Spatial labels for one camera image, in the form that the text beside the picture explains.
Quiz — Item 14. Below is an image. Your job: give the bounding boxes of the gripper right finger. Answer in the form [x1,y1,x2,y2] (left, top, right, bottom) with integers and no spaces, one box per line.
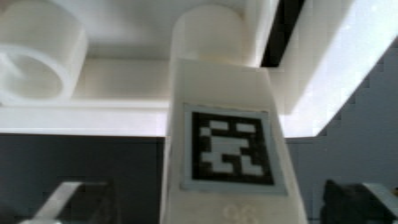
[322,180,398,224]

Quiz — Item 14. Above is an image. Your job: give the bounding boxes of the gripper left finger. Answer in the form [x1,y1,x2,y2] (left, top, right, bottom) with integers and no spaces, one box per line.
[18,181,119,224]

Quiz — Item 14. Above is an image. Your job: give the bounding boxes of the white chair leg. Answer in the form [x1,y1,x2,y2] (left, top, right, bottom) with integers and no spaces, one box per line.
[160,5,308,224]

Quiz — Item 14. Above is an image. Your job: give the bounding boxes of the white chair seat part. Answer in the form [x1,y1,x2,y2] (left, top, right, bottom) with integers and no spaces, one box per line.
[0,0,398,138]

